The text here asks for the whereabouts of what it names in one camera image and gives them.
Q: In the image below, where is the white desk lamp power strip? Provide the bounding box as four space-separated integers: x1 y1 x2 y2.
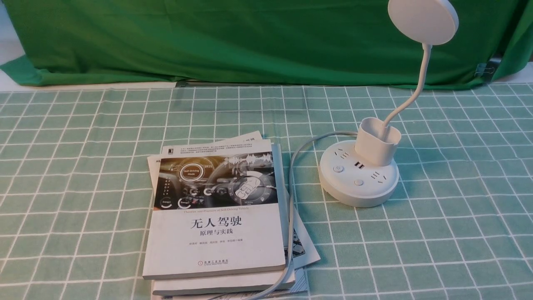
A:
318 0 459 208

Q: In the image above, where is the white self-driving textbook top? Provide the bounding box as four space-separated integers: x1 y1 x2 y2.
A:
142 139 286 280

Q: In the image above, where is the green backdrop cloth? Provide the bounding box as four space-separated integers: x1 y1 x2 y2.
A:
0 0 533 90

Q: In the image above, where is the green checkered tablecloth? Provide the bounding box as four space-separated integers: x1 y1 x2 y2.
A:
0 84 533 300

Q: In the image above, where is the metal binder clip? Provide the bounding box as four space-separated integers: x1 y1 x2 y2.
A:
474 62 498 80

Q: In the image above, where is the white lamp power cord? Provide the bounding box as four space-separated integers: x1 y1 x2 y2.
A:
246 131 359 300

